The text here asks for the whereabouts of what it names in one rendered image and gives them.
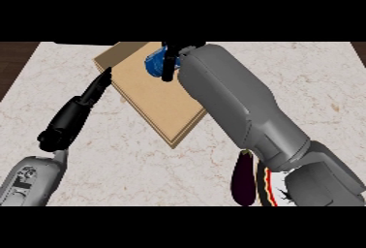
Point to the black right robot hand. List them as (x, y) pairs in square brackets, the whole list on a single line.
[(168, 64)]

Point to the blue can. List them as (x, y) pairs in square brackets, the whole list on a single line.
[(157, 63)]

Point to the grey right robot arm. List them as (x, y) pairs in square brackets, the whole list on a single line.
[(248, 116)]

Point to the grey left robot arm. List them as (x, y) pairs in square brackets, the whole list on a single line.
[(30, 180)]

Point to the tan cardboard box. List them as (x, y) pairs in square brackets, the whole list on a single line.
[(157, 93)]

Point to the white plate with red rim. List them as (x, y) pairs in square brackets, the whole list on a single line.
[(272, 189)]

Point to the dark purple eggplant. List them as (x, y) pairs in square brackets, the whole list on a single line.
[(244, 180)]

